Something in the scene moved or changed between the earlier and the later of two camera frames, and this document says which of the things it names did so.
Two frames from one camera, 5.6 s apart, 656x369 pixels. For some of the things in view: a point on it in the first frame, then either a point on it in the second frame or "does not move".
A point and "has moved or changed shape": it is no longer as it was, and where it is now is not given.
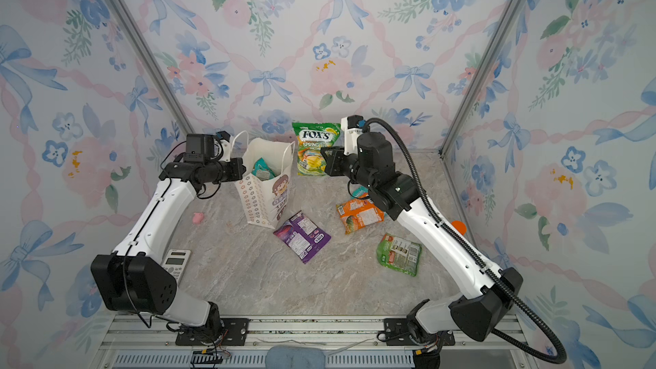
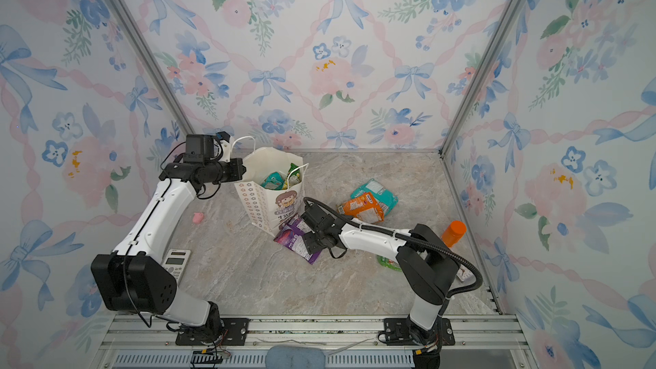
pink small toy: [197, 218] does not move
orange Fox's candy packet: [357, 213] does not move
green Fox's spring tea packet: [311, 137] → [295, 177]
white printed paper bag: [264, 186] has moved or changed shape
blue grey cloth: [295, 357] does not move
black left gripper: [240, 169] does not move
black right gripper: [336, 161] → [310, 242]
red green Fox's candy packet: [261, 170] → [273, 181]
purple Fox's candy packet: [303, 237] does not move
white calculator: [175, 263] does not move
